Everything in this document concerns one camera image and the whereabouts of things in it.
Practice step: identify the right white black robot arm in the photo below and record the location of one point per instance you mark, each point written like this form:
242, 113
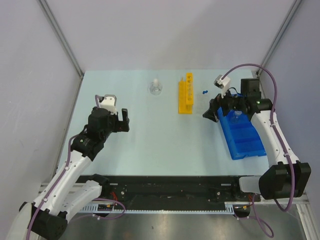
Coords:
287, 176

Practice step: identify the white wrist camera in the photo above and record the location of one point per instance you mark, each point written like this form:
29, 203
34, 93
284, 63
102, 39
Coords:
108, 102
222, 83

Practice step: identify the blue plastic tray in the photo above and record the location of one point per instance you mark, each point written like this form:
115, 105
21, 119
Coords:
242, 139

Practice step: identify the white slotted cable duct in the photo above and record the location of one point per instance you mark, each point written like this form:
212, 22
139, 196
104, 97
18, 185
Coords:
103, 208

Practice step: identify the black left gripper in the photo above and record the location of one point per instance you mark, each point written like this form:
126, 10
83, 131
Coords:
120, 125

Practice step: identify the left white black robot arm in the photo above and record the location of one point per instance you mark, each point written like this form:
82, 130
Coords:
49, 214

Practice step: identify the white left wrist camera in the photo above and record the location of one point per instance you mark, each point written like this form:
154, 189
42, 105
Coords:
108, 102

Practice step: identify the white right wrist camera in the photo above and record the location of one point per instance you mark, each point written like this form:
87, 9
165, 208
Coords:
222, 83

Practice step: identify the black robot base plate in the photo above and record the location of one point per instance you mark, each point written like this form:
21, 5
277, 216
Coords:
174, 192

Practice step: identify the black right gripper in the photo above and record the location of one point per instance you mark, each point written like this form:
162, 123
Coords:
214, 103

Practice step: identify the clear plastic well plate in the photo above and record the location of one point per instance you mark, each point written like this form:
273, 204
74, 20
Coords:
201, 103

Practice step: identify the yellow test tube rack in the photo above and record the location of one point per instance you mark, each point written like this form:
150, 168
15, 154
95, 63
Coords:
186, 94

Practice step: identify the glass flask with stopper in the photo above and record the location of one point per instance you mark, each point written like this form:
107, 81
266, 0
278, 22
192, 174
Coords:
155, 87

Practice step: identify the small glass jar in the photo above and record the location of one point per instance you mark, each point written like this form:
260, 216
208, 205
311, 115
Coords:
236, 117

